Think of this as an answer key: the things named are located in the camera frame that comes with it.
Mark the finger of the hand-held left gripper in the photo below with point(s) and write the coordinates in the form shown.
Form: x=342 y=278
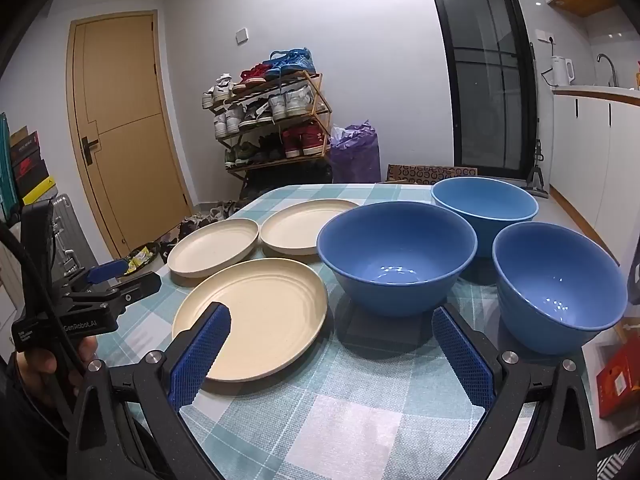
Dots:
x=140 y=285
x=107 y=270

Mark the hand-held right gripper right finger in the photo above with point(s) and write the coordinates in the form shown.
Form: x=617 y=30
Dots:
x=462 y=355

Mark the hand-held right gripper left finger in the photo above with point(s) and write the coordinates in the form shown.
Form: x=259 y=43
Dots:
x=200 y=355

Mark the cream plate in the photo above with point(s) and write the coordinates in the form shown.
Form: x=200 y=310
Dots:
x=210 y=250
x=270 y=320
x=300 y=227

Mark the blue bowl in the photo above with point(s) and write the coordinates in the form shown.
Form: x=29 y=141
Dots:
x=480 y=200
x=400 y=260
x=550 y=280

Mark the person's left forearm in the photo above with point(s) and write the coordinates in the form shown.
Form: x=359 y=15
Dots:
x=30 y=435

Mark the person's left hand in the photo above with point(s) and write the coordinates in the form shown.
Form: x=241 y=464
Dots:
x=35 y=362

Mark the silver suitcase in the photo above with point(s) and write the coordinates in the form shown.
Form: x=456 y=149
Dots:
x=65 y=230

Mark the trash bin with yellow wrappers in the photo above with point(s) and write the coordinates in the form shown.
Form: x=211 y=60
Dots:
x=142 y=260

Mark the white low cabinet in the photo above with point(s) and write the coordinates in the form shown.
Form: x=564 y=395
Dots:
x=6 y=285

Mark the stack of shoe boxes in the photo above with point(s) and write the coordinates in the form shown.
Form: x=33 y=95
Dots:
x=30 y=165

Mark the teal suitcase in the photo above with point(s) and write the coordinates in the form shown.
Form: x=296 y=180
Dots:
x=6 y=160

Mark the dark shoes and sandals pile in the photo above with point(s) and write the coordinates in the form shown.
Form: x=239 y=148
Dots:
x=200 y=220

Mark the teal checked tablecloth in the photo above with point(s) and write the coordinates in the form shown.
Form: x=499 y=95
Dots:
x=350 y=385

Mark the wooden door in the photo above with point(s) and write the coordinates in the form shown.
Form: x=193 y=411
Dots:
x=130 y=110

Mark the red box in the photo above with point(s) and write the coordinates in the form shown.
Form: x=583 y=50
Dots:
x=620 y=385

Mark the patterned cardboard box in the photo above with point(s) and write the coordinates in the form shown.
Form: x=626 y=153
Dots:
x=430 y=174

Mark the stick vacuum cleaner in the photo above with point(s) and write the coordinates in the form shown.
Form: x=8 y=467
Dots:
x=536 y=180

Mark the black white patterned rug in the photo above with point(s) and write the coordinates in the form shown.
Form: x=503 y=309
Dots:
x=620 y=462

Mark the purple plastic bag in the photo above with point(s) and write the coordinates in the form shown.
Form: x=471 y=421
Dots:
x=355 y=155

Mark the white base cabinet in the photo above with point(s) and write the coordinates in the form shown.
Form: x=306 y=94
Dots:
x=590 y=160

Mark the wooden shoe rack with shoes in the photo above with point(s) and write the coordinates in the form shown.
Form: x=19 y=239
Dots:
x=295 y=100

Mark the black framed glass door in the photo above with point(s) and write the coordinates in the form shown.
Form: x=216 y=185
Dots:
x=480 y=85

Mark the white electric kettle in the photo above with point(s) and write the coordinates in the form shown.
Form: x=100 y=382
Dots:
x=561 y=72

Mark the metal faucet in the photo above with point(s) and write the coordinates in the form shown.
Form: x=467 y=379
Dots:
x=611 y=65

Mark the white wall switch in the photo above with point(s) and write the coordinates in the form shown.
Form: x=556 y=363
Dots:
x=241 y=35

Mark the white wall outlet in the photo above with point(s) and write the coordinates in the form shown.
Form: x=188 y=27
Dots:
x=546 y=38

